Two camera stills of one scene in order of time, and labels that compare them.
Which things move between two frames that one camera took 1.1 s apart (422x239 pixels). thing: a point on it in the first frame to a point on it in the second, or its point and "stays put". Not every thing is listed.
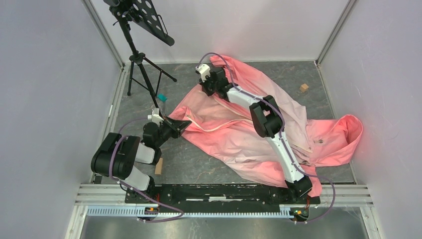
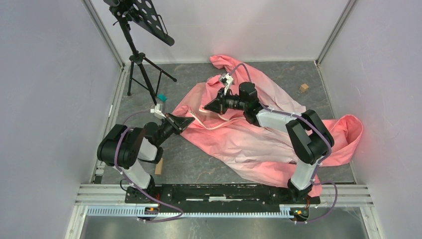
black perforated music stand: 146,14 stays put
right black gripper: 204,86 to 218,105
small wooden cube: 304,87 stays put
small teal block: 161,97 stays put
